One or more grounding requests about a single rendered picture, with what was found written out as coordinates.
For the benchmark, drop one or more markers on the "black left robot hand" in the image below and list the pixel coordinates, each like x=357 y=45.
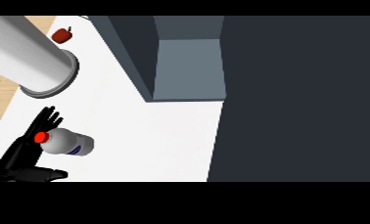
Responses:
x=23 y=151

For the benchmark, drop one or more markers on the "dark grey open cabinet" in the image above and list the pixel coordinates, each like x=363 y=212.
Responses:
x=169 y=61

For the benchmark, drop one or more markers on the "dark grey cabinet door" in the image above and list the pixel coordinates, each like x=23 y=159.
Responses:
x=294 y=99

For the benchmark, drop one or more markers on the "white bottle with red cap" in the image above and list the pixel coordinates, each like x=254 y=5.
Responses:
x=67 y=143

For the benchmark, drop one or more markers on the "grey cylindrical pot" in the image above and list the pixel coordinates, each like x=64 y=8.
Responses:
x=32 y=60

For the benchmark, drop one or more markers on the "red bell pepper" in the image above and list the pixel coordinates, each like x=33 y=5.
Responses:
x=63 y=35

